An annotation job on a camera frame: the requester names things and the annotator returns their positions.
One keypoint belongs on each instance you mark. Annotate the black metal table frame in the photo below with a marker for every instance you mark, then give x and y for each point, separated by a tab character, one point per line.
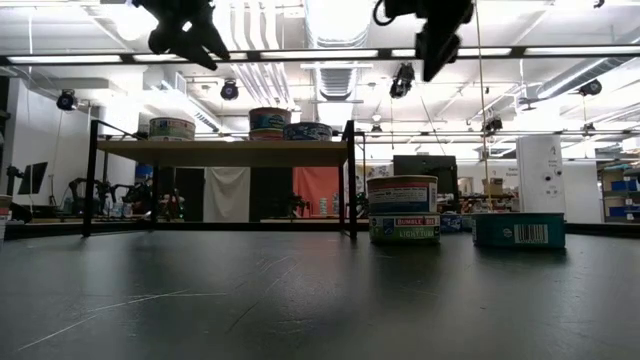
250	226

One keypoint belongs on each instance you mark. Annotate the background storage rack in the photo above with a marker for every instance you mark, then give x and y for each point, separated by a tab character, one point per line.
620	200

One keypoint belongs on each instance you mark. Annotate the blue label tuna can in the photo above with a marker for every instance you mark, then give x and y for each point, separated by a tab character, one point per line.
450	223

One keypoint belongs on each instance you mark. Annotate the gold-lid red-band tuna can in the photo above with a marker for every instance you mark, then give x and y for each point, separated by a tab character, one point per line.
265	135

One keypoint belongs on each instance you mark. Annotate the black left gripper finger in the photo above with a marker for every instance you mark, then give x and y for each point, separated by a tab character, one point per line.
172	42
210	37

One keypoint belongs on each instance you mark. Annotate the small black monitor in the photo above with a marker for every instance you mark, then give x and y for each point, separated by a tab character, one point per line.
35	177

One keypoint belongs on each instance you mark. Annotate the white column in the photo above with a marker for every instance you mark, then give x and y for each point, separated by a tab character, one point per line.
540	165

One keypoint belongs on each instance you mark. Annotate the cardboard box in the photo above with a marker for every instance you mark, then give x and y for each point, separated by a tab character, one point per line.
494	187

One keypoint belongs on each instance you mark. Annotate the wooden shelf black frame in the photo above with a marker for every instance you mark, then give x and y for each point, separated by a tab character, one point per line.
225	152

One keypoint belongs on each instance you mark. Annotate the navy label tuna can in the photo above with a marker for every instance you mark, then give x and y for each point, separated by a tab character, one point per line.
307	132

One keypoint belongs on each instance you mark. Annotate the red curtain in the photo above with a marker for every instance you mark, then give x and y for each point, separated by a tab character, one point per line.
320	180

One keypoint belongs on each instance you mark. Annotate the tall red blue label can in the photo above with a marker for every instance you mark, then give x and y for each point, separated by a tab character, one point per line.
404	196
269	120

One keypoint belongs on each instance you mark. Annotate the silver ceiling air duct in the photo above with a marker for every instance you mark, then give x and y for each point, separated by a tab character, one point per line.
337	80

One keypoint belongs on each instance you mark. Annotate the blue storage bins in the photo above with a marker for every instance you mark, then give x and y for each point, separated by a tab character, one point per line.
625	185

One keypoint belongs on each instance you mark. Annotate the teal tuna can with barcode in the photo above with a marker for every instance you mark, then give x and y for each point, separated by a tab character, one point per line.
500	231

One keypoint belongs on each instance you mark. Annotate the background black robot arm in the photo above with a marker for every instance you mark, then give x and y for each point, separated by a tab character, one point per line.
299	204
105	192

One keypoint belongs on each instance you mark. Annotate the white curtain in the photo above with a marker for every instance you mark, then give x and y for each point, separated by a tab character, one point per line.
227	195

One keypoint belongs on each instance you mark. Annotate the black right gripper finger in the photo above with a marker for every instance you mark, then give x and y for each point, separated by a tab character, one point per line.
435	52

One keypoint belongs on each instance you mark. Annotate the large black monitor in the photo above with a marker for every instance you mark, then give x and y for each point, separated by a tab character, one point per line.
425	165

